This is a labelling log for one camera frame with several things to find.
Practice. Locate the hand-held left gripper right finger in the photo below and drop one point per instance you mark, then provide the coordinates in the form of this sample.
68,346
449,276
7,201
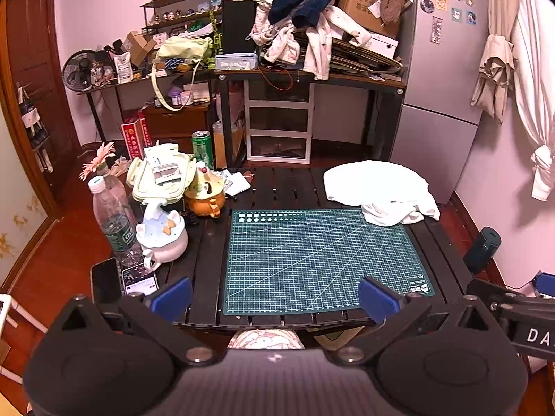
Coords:
378,300

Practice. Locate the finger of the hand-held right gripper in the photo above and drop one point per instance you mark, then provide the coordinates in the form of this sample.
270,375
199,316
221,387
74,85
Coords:
503,295

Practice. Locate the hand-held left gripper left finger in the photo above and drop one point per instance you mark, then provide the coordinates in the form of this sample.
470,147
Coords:
171,298

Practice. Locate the white t-shirt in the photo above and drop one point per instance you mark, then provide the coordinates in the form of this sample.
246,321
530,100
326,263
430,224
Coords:
377,186

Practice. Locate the pile of clothes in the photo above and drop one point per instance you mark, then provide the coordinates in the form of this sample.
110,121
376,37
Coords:
303,4

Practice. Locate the smartphone with lit screen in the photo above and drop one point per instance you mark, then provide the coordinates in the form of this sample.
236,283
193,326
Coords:
139,281

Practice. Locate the black smartphone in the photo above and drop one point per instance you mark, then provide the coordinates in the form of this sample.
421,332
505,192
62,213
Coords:
105,279

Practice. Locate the green cutting mat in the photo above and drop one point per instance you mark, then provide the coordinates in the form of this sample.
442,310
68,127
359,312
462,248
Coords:
316,260

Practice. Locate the clear plastic water bottle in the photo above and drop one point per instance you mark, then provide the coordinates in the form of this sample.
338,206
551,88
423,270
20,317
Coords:
115,225

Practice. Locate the person's patterned clothing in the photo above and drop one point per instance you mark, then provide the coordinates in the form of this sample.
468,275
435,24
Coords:
264,340

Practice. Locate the orange ceramic figure pot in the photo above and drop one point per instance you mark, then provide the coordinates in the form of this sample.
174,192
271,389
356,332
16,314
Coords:
206,197

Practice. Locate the stack of cream container lids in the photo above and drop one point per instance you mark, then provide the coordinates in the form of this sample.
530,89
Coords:
160,177

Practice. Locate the white cards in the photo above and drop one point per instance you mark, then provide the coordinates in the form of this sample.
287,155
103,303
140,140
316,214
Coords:
237,183

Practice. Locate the green drink can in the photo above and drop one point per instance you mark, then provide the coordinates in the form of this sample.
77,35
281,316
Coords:
203,149

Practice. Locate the pink gerbera flower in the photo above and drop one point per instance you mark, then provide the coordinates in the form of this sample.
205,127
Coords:
96,162

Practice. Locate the yellow cardboard box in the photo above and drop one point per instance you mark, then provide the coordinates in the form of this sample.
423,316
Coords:
227,145

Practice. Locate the red box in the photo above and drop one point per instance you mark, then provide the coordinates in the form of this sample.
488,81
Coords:
135,136

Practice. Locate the grey refrigerator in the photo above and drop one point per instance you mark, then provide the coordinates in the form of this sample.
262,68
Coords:
438,138

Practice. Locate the brown wooden cabinet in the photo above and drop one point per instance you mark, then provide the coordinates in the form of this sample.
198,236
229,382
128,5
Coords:
177,128

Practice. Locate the white drawer unit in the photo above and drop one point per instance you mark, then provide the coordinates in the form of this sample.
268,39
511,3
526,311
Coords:
277,123

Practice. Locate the white curtain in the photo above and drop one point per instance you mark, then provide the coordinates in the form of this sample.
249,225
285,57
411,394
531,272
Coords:
537,95

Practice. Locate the black metal desk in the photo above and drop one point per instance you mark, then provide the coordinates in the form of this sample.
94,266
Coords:
386,95

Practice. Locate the beige knotted cloth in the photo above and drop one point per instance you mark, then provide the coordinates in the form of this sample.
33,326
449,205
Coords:
492,78

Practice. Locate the hanging door organizer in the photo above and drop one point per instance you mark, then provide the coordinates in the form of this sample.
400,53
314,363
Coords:
32,121

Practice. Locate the white pouch packet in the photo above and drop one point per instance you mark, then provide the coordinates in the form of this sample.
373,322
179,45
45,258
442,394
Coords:
123,68

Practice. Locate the black desk fan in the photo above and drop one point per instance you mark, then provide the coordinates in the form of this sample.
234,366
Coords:
78,71

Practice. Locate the light green bag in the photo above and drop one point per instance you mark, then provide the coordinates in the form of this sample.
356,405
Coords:
182,47

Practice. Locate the white flat box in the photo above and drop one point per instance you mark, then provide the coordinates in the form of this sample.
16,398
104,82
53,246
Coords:
377,45

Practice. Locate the brown wooden door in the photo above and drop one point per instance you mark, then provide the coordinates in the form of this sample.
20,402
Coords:
34,73

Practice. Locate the group of fridge magnets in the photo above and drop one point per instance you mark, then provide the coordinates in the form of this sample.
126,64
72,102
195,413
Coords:
456,14

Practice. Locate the shelf rack with figurines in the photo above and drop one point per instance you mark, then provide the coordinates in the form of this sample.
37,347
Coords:
186,6

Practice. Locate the white rack frame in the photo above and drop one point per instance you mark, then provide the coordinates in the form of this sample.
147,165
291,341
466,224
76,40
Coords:
11,307

